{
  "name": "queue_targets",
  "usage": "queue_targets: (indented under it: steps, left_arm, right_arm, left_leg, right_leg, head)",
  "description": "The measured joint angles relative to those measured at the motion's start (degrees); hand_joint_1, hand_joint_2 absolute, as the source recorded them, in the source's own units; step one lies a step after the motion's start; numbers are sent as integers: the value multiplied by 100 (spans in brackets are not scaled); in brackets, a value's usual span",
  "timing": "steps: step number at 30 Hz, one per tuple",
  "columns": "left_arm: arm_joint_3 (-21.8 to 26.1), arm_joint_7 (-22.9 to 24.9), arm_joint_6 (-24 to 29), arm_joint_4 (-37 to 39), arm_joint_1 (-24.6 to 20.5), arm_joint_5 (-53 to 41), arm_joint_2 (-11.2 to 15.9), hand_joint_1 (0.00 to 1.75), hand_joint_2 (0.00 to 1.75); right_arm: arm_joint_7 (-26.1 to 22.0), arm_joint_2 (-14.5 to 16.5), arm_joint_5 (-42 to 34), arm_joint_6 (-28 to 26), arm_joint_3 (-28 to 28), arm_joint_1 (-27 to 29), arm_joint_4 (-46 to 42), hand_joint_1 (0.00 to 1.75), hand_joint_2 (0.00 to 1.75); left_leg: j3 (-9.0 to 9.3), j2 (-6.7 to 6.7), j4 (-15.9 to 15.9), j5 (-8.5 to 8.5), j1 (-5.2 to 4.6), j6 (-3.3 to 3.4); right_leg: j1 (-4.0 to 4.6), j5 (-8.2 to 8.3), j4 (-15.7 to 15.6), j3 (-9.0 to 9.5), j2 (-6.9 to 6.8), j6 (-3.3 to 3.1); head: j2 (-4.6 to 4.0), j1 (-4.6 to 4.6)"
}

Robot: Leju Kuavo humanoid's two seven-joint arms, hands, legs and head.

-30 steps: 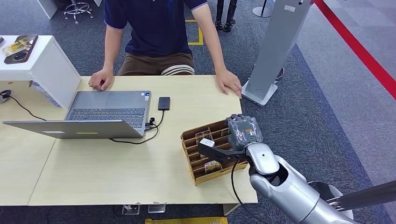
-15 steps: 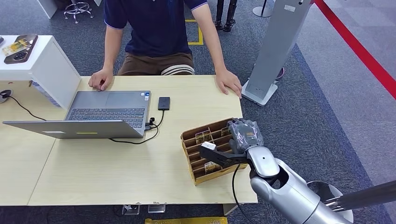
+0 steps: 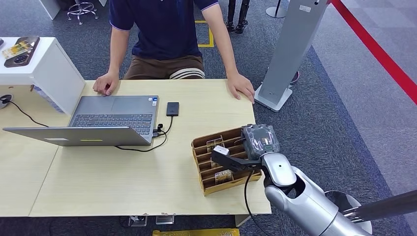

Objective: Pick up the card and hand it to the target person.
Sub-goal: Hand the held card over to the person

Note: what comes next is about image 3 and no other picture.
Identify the person's right hand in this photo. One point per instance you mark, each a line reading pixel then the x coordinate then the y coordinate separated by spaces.
pixel 106 84

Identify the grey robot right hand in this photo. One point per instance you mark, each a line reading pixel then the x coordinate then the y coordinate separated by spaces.
pixel 260 140

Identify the person's left hand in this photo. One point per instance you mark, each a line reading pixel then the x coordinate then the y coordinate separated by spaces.
pixel 240 86

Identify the person's left forearm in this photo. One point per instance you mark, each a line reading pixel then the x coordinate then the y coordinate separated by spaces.
pixel 221 39

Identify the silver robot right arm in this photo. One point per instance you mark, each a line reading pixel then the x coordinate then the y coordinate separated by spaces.
pixel 306 198

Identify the person's right forearm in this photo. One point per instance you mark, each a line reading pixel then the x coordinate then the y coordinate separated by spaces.
pixel 118 50

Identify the patterned card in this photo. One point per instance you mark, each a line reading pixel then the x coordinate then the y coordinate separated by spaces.
pixel 213 165
pixel 223 177
pixel 215 144

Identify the wooden slotted card holder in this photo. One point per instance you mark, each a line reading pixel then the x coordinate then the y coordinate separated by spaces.
pixel 208 187

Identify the person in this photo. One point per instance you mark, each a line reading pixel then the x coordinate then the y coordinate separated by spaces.
pixel 166 32

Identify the grey laptop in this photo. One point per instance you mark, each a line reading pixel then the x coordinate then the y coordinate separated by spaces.
pixel 110 120

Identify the dark round floor base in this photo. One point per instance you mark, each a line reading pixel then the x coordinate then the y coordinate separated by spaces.
pixel 295 77

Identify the white cabinet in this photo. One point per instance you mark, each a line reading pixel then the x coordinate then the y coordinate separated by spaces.
pixel 49 71

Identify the grey kiosk stand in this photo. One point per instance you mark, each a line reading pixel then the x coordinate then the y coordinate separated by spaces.
pixel 290 49

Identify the black usb plug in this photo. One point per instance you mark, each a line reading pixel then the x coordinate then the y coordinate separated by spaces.
pixel 159 129

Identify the black robot legs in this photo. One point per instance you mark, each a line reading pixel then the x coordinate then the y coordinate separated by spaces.
pixel 239 16

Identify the black external drive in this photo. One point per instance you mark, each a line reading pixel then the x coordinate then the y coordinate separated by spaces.
pixel 173 109

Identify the chrome stool base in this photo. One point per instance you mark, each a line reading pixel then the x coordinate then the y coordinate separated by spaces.
pixel 82 9

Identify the white desk leg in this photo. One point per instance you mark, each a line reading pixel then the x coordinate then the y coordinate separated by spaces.
pixel 242 220

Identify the grey round stand base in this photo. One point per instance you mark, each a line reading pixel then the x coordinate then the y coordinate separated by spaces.
pixel 277 11

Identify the brown tray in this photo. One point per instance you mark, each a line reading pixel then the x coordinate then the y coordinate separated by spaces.
pixel 27 53

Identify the black round object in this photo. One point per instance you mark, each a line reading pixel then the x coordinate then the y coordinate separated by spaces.
pixel 21 59

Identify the white furniture piece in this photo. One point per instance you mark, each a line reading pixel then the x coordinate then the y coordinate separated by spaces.
pixel 50 7

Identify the yellow green packet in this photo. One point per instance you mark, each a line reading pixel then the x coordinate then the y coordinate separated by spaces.
pixel 13 49

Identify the silver round base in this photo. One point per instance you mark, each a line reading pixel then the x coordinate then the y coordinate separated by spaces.
pixel 342 198

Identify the desk power socket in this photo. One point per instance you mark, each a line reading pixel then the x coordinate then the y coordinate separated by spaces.
pixel 4 100

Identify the yellow object under desk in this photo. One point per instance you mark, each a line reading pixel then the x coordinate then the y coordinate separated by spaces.
pixel 195 232

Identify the dark grey pole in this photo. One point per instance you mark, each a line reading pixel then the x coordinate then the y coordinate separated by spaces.
pixel 387 206

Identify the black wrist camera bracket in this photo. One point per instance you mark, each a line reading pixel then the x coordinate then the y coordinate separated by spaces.
pixel 236 163

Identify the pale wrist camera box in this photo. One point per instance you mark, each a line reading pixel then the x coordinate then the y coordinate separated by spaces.
pixel 221 150

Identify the metal desk bracket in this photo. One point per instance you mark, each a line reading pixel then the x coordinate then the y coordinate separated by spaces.
pixel 165 219
pixel 137 221

